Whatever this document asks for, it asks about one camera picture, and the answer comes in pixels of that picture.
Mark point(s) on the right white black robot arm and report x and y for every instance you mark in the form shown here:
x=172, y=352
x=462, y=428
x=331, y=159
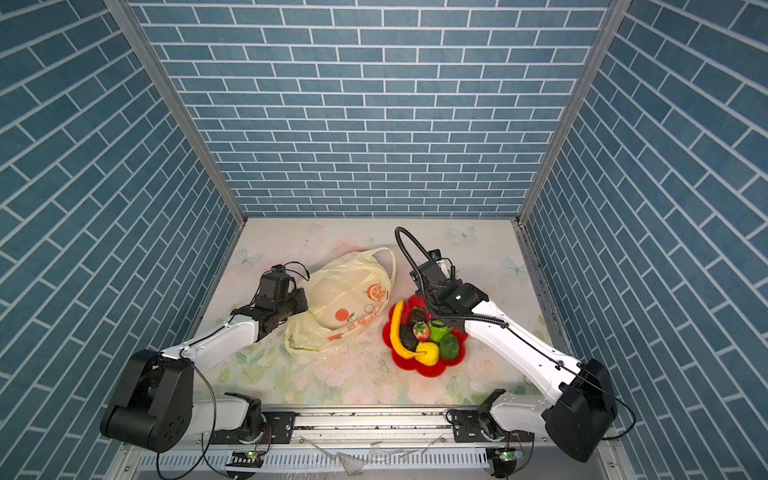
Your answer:
x=579, y=403

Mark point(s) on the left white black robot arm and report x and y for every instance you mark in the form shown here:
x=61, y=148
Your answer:
x=152, y=405

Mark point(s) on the dark brown fake fruit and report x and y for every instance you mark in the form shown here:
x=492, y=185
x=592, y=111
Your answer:
x=416, y=316

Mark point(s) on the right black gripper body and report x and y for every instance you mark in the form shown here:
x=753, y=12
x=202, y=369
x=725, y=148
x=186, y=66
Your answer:
x=433, y=307

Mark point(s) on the dark fake avocado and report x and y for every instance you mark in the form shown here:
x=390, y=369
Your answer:
x=408, y=338

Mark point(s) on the yellow fake banana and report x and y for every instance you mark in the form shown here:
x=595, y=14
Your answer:
x=394, y=335

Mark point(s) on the green spotted fake fruit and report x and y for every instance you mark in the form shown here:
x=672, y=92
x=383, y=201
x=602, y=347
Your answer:
x=438, y=330

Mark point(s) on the red fake strawberry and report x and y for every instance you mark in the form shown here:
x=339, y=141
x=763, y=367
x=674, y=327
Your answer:
x=421, y=331

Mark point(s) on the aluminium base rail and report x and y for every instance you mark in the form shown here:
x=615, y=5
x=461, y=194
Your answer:
x=373, y=442

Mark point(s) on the yellow plastic fruit-print bag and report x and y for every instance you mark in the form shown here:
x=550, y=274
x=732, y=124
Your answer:
x=344, y=297

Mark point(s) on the yellow fake lemon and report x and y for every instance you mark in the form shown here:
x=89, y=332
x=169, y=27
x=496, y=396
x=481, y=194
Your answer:
x=427, y=353

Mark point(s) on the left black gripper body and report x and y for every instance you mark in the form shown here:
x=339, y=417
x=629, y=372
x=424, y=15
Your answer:
x=293, y=304

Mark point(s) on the red flower-shaped plate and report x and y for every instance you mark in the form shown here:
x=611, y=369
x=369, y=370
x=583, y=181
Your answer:
x=412, y=364

